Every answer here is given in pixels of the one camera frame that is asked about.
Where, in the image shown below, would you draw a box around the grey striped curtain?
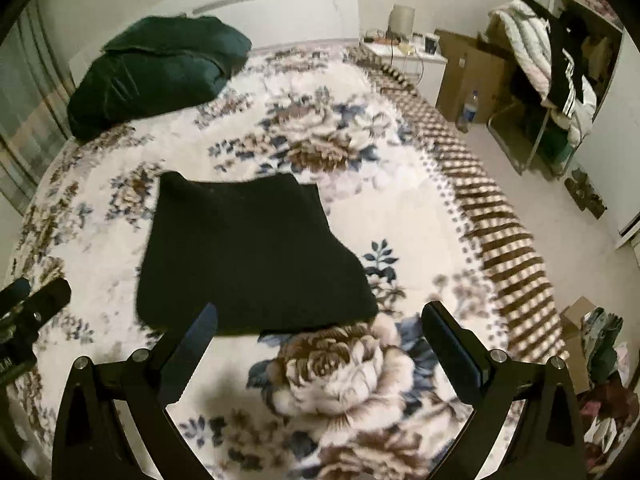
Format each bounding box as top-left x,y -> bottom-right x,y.
0,0 -> 74,214

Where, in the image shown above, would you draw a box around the beige table lamp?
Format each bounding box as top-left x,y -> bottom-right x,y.
387,4 -> 416,41

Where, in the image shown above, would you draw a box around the white shelf unit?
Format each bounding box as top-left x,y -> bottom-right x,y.
548,0 -> 624,118

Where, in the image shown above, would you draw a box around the plastic water bottle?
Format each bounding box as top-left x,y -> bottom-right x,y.
457,90 -> 478,133

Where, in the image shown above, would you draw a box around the white nightstand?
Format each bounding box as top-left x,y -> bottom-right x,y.
361,40 -> 448,105

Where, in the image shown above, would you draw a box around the small open cardboard box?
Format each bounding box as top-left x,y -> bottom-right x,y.
560,296 -> 596,394

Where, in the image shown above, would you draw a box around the white bed headboard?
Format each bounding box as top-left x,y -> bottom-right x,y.
70,0 -> 360,84

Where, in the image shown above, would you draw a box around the black Fusion sweater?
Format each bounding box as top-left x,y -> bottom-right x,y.
136,171 -> 378,335

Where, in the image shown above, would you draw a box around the dark shoes on floor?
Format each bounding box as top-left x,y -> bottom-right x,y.
564,168 -> 606,220

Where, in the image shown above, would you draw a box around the brown cardboard box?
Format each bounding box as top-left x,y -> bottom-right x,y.
435,29 -> 515,124

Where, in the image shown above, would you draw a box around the chair with clothes pile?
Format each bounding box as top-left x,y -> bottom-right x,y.
486,0 -> 598,177

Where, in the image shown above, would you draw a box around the dark green folded duvet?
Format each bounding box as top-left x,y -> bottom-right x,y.
67,16 -> 252,142

